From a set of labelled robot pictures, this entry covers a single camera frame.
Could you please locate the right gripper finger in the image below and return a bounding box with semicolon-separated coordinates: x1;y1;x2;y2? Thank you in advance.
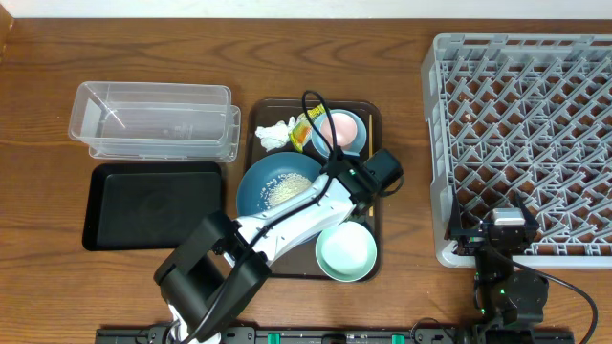
444;191;463;239
514;193;539;232

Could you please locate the light blue small bowl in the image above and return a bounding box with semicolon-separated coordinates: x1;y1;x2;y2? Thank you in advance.
311;109;367;160

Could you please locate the pink cup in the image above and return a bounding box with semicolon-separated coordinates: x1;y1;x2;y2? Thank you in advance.
319;113;358;148

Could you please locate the mint green bowl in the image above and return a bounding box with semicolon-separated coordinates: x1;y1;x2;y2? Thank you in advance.
315;222;378;283

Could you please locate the pile of white rice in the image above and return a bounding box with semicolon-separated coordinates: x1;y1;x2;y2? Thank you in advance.
260;173;312;210

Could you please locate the dark blue plate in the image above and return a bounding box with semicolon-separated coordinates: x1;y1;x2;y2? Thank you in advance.
236;152;321;217

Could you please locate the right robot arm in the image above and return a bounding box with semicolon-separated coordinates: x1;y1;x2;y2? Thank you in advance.
445;198;549;343

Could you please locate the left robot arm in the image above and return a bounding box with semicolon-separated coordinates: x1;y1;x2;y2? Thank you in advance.
154;149;404;343

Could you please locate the grey dishwasher rack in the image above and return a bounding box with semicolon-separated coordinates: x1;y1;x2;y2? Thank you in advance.
421;33;611;269

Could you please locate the wooden chopstick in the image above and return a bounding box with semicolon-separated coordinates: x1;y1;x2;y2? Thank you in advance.
367;114;374;218

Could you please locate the brown serving tray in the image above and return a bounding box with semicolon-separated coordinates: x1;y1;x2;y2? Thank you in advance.
245;98;383;280

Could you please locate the yellow green snack wrapper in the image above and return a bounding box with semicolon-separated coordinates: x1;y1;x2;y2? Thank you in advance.
289;104;325;153

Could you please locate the crumpled white tissue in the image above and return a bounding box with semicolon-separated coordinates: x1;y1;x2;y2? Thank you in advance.
254;117;296;152

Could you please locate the black plastic tray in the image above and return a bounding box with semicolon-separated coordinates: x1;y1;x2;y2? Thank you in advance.
82;162;223;251

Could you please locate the clear plastic bin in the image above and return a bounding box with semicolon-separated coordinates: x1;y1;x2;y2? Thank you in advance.
68;81;241;162

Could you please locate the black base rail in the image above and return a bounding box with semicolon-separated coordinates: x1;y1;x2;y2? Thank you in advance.
95;325;575;344

